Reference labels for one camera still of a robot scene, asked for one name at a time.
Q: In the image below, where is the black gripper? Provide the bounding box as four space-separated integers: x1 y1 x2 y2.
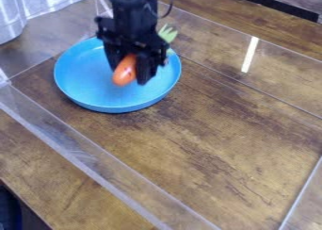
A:
96 0 170 85

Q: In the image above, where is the orange toy carrot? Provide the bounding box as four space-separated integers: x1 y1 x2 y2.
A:
112 24 180 87

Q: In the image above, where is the blue round tray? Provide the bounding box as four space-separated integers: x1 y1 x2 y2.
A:
54 38 184 113

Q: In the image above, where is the grey white curtain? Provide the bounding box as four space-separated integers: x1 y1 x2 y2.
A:
0 0 82 45

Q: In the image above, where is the clear acrylic enclosure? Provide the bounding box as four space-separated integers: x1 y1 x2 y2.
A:
0 0 322 230

